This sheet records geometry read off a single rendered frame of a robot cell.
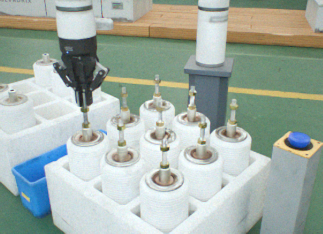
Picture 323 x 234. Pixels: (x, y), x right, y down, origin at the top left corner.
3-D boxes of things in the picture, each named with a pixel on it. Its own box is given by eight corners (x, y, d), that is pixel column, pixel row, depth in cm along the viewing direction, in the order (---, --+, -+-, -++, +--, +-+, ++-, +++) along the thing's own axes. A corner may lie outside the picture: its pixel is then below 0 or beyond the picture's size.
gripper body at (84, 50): (47, 33, 72) (53, 78, 76) (83, 37, 69) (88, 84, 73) (70, 25, 78) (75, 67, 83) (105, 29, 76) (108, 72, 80)
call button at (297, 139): (292, 138, 74) (293, 129, 73) (312, 145, 71) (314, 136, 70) (283, 146, 71) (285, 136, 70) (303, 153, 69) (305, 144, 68)
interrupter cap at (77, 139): (91, 128, 90) (91, 125, 89) (111, 139, 85) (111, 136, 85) (64, 139, 85) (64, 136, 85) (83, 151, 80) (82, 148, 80)
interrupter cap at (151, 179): (167, 199, 66) (167, 195, 66) (136, 182, 70) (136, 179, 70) (191, 179, 71) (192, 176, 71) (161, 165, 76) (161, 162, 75)
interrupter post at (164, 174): (165, 186, 69) (165, 172, 68) (155, 181, 71) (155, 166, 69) (173, 180, 71) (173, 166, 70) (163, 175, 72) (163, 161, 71)
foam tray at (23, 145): (62, 111, 154) (56, 70, 146) (122, 145, 130) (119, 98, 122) (-37, 146, 129) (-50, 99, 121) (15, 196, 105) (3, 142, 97)
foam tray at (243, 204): (156, 161, 121) (156, 112, 114) (263, 215, 98) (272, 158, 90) (53, 223, 95) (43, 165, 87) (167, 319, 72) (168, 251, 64)
